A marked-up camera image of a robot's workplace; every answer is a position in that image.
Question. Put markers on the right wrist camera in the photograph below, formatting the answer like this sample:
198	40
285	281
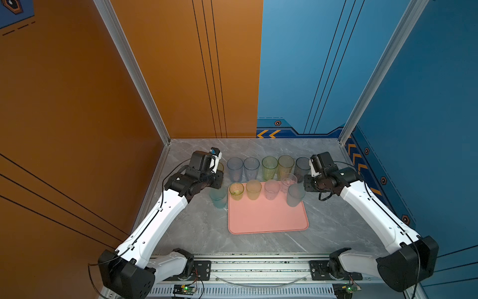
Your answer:
322	164

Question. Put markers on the blue textured tall glass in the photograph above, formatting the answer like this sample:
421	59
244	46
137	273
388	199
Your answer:
235	168

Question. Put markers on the aluminium corner post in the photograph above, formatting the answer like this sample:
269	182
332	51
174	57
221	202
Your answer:
400	35
115	30

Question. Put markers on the blue smooth tall glass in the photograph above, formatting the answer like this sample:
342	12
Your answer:
251	168

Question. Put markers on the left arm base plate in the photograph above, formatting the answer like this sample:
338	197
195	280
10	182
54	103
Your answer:
202	268

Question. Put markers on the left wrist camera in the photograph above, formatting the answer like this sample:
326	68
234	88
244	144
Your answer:
216	156

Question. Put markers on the right circuit board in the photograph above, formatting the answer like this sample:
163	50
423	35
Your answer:
346	291

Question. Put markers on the aluminium front rail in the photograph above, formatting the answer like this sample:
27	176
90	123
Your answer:
279	269

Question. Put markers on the grey smoky tall glass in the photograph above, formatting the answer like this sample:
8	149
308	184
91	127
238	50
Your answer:
302	168

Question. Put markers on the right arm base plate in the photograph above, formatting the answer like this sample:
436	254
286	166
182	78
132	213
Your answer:
320	271

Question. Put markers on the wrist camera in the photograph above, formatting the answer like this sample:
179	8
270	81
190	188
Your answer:
216	156
322	164

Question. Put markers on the left aluminium corner post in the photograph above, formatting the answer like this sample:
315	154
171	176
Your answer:
115	30

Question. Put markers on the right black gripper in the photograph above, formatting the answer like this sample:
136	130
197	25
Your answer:
307	184

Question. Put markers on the left circuit board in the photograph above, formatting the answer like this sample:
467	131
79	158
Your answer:
184	290

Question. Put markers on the peach short glass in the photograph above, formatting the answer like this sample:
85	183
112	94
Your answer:
253	189

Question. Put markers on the clear short glass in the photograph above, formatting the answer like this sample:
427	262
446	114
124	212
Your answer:
272	188

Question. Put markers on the pink plastic tray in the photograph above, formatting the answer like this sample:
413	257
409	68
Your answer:
264	216

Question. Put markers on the clear round glass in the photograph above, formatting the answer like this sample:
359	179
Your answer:
286	181

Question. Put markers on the right aluminium corner post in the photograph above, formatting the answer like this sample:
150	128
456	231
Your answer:
400	35

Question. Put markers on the circuit board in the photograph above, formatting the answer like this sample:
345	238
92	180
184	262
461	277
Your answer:
346	291
184	290

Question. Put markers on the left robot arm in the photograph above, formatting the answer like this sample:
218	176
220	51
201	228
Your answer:
126	270

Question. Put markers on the green short glass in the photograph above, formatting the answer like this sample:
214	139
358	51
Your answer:
236	191

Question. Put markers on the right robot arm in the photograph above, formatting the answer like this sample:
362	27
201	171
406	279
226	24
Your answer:
410	259

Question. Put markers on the amber tall glass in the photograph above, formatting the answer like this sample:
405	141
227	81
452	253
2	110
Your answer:
285	165

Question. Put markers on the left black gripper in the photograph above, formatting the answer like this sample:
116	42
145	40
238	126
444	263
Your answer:
218	182

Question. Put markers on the green tall glass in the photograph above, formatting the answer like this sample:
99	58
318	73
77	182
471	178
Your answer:
269	167

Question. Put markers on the teal glass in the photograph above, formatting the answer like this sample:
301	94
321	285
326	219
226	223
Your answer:
218	197
296	194

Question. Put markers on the clear tube on rail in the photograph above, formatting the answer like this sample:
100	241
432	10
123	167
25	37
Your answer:
260	283

